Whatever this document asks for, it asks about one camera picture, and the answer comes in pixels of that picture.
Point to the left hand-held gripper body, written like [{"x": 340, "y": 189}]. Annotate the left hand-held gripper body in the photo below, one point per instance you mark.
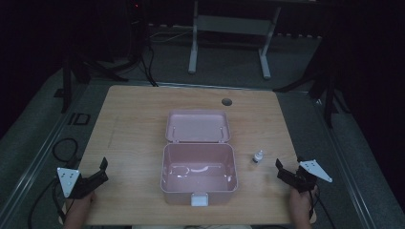
[{"x": 76, "y": 183}]

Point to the black tripod stand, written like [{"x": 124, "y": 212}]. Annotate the black tripod stand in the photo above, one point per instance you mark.
[
  {"x": 92, "y": 65},
  {"x": 321, "y": 82}
]

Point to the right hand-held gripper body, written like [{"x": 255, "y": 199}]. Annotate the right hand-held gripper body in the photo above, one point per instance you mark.
[{"x": 305, "y": 175}]

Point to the pink plastic storage box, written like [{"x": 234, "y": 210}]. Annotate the pink plastic storage box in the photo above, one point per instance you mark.
[{"x": 198, "y": 157}]

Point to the small white dropper bottle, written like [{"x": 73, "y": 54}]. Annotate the small white dropper bottle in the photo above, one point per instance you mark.
[{"x": 258, "y": 156}]

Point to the person's right hand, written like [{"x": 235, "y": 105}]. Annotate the person's right hand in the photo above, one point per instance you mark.
[{"x": 302, "y": 198}]

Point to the white metal desk frame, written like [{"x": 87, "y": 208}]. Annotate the white metal desk frame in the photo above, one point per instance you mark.
[{"x": 231, "y": 35}]

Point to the person's left hand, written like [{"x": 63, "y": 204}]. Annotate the person's left hand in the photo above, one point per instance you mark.
[{"x": 85, "y": 197}]

